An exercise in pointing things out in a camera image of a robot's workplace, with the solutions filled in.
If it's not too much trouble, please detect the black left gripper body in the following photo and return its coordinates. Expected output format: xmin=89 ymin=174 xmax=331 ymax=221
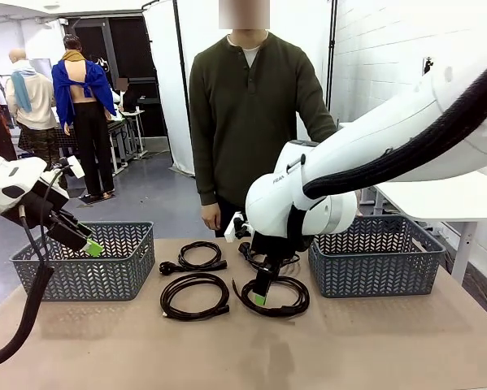
xmin=11 ymin=189 xmax=71 ymax=235

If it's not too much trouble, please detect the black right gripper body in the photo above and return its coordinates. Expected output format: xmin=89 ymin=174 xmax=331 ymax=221
xmin=250 ymin=231 xmax=306 ymax=268

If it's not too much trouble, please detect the large black cable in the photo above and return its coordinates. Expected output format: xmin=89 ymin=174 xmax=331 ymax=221
xmin=231 ymin=253 xmax=311 ymax=320

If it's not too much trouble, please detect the medium black cable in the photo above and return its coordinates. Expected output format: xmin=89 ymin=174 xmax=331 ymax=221
xmin=159 ymin=272 xmax=232 ymax=322

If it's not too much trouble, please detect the small black power cable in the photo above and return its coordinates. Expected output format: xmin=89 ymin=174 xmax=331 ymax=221
xmin=159 ymin=240 xmax=229 ymax=276

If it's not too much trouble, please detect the person's left forearm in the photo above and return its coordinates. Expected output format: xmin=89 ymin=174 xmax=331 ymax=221
xmin=306 ymin=95 xmax=341 ymax=143

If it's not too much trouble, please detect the person's right hand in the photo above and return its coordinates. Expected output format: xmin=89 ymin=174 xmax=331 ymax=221
xmin=201 ymin=202 xmax=223 ymax=232

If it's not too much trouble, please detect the gray plastic lattice basket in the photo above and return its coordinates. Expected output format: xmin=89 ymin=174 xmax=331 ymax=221
xmin=307 ymin=214 xmax=447 ymax=300
xmin=9 ymin=221 xmax=156 ymax=302

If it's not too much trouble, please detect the mannequin with beige sweater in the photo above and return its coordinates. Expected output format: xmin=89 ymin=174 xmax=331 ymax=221
xmin=5 ymin=47 xmax=60 ymax=167

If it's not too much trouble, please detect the background work table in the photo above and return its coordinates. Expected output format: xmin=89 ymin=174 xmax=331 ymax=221
xmin=107 ymin=108 xmax=149 ymax=170

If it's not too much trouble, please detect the mannequin with blue shirt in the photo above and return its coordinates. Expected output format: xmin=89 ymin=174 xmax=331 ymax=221
xmin=50 ymin=34 xmax=118 ymax=202

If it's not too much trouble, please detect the person in green henley sweater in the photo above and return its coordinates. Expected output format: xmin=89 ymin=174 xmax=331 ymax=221
xmin=188 ymin=0 xmax=341 ymax=239

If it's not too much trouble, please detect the seated person in background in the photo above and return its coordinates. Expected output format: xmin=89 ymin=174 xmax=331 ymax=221
xmin=112 ymin=76 xmax=137 ymax=115

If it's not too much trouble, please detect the white backdrop screen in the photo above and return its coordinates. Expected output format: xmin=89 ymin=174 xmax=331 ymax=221
xmin=141 ymin=0 xmax=337 ymax=178

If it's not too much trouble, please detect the white desk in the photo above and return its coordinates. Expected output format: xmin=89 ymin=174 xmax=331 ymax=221
xmin=375 ymin=170 xmax=487 ymax=285

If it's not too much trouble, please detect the black light stand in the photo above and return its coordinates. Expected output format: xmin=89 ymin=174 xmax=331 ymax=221
xmin=324 ymin=0 xmax=338 ymax=119

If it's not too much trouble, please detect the thin black camera cable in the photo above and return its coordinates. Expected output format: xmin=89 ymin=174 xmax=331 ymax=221
xmin=38 ymin=164 xmax=72 ymax=265

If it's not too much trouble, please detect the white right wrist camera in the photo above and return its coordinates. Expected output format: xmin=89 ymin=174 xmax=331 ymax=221
xmin=224 ymin=210 xmax=249 ymax=244

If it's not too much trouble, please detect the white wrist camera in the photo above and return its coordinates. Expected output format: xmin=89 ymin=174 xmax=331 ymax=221
xmin=224 ymin=210 xmax=249 ymax=244
xmin=68 ymin=156 xmax=86 ymax=180

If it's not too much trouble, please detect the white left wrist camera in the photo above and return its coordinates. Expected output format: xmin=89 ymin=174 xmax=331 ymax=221
xmin=68 ymin=156 xmax=86 ymax=180

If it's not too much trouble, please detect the black left arm cable sleeve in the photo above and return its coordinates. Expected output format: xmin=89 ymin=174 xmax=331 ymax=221
xmin=0 ymin=227 xmax=55 ymax=371

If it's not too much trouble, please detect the black arm cable sleeve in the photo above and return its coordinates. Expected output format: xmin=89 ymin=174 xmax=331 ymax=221
xmin=302 ymin=52 xmax=487 ymax=201
xmin=0 ymin=227 xmax=55 ymax=371

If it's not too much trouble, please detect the black right arm cable sleeve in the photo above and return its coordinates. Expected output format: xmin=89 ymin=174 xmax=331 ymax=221
xmin=302 ymin=52 xmax=487 ymax=201

